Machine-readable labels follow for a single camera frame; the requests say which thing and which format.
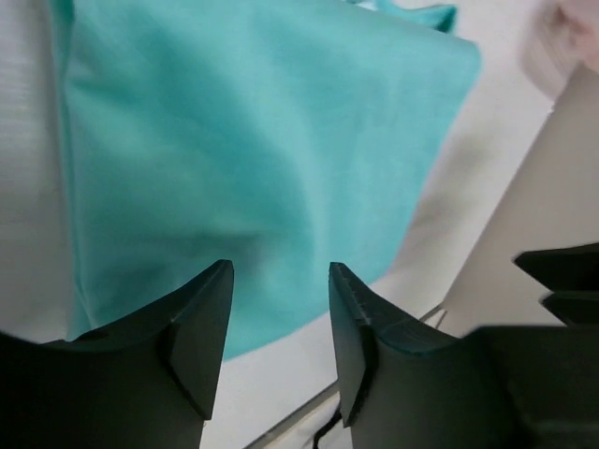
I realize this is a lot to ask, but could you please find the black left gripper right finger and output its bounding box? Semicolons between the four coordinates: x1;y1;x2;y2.
329;263;598;448

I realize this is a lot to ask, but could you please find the teal t shirt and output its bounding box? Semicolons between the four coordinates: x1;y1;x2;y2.
49;0;480;358

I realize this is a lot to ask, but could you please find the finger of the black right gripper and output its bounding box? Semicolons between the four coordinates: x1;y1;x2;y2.
514;243;598;292
541;291;598;326

